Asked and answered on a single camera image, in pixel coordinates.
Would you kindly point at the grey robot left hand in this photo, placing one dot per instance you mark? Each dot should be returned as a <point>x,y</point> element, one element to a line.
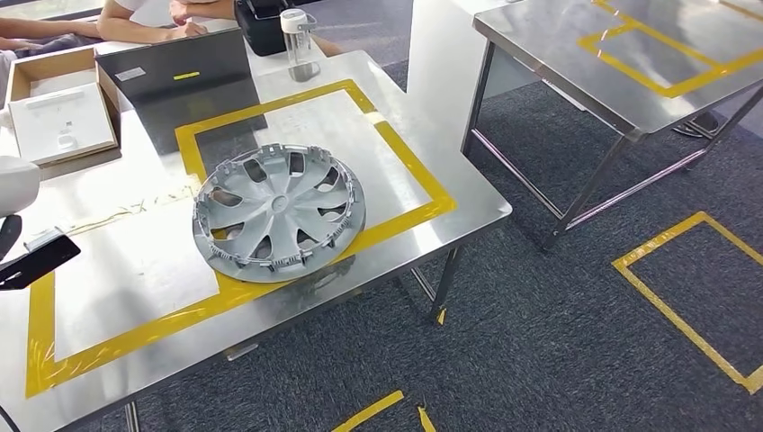
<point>9,235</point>

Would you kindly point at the white curved plastic part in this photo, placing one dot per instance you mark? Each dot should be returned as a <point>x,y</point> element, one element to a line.
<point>18,185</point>

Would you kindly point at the steel workbench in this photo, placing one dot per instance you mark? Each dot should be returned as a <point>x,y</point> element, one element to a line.
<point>417,137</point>

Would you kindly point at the white panel desk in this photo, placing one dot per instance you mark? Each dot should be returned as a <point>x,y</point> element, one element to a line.
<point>441,47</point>

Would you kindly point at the yellow floor tape square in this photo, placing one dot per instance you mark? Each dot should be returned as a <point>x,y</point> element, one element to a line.
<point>656,298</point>

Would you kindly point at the black bag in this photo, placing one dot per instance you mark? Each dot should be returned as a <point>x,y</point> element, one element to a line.
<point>262,27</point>

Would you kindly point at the black box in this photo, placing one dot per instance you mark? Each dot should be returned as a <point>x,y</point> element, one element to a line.
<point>179,59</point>

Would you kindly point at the clear bottle white lid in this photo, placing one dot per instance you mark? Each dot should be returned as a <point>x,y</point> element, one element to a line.
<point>298,42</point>

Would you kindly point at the white flat box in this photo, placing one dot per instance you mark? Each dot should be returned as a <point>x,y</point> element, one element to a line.
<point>59,125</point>

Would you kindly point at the grey plastic wheel hubcap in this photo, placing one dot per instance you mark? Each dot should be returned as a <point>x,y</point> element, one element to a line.
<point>280,214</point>

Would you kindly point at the yellow tape bench outline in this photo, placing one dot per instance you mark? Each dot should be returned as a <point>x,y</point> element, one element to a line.
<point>405,161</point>

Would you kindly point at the chrome round base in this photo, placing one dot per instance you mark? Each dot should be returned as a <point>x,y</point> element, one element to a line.
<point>700,126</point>

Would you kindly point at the steel table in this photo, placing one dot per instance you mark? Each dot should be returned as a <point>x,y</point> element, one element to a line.
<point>554,54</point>

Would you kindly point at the grey floor outlet plate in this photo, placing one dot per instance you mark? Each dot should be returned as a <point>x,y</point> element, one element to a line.
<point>241,352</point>

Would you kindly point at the brown cardboard box tray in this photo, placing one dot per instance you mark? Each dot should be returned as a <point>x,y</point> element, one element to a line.
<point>53,62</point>

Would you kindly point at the person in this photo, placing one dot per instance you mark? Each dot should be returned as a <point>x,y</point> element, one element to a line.
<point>137,27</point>
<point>42,33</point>

